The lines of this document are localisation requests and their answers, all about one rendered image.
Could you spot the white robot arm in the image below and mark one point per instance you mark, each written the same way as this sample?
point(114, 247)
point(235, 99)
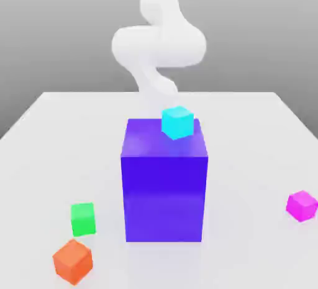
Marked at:
point(159, 46)

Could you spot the small cyan cube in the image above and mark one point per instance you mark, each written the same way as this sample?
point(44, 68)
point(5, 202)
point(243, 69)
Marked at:
point(177, 122)

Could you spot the small green cube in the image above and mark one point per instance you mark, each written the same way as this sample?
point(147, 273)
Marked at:
point(83, 219)

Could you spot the small orange cube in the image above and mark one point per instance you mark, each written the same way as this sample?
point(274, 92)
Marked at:
point(72, 261)

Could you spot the small magenta cube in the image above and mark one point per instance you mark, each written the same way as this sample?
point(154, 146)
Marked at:
point(301, 206)

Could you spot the large purple box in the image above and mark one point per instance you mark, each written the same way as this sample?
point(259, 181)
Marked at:
point(162, 194)

